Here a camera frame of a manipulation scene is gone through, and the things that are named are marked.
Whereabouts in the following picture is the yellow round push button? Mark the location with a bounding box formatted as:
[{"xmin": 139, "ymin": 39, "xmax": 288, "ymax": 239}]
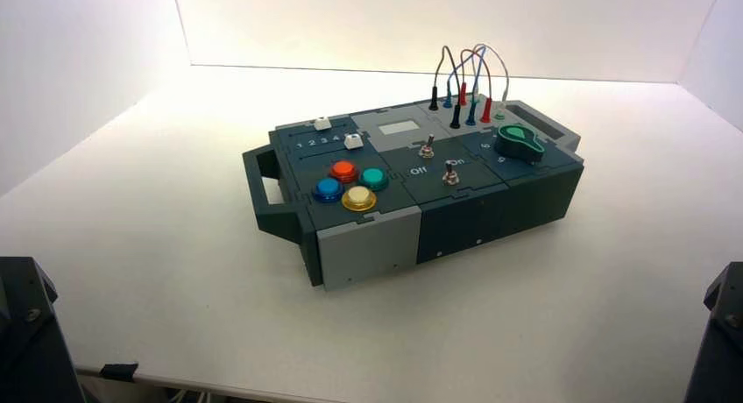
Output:
[{"xmin": 341, "ymin": 185, "xmax": 378, "ymax": 213}]

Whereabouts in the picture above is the green round push button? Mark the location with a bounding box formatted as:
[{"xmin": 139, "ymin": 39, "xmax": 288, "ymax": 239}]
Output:
[{"xmin": 357, "ymin": 166, "xmax": 391, "ymax": 193}]

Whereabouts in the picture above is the orange round push button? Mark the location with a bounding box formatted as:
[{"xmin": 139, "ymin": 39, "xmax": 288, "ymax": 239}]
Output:
[{"xmin": 329, "ymin": 159, "xmax": 359, "ymax": 185}]

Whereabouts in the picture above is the blue round push button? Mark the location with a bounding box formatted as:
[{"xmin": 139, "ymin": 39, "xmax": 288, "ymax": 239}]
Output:
[{"xmin": 312, "ymin": 177, "xmax": 345, "ymax": 205}]

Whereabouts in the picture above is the grey display window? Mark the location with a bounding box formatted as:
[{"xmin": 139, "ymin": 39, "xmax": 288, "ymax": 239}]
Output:
[{"xmin": 378, "ymin": 119, "xmax": 421, "ymax": 137}]

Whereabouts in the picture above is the dark green control box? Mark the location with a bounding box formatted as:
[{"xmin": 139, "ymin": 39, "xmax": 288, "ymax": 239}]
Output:
[{"xmin": 242, "ymin": 99, "xmax": 585, "ymax": 293}]

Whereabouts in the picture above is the green rotary knob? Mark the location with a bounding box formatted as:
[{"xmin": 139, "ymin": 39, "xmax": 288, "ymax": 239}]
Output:
[{"xmin": 494, "ymin": 124, "xmax": 546, "ymax": 166}]

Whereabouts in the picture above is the black table edge clamp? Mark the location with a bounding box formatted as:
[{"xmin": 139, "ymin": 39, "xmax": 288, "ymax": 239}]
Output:
[{"xmin": 99, "ymin": 363, "xmax": 140, "ymax": 382}]

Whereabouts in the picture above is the black banana plug cable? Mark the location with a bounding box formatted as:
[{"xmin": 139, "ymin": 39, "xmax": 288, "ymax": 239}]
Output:
[{"xmin": 428, "ymin": 45, "xmax": 465, "ymax": 130}]

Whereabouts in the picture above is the blue banana plug cable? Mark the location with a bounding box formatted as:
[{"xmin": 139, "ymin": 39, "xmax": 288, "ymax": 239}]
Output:
[{"xmin": 442, "ymin": 47, "xmax": 484, "ymax": 128}]

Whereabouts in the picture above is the red banana plug cable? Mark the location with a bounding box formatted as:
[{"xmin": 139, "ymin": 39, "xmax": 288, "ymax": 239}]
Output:
[{"xmin": 457, "ymin": 48, "xmax": 494, "ymax": 124}]

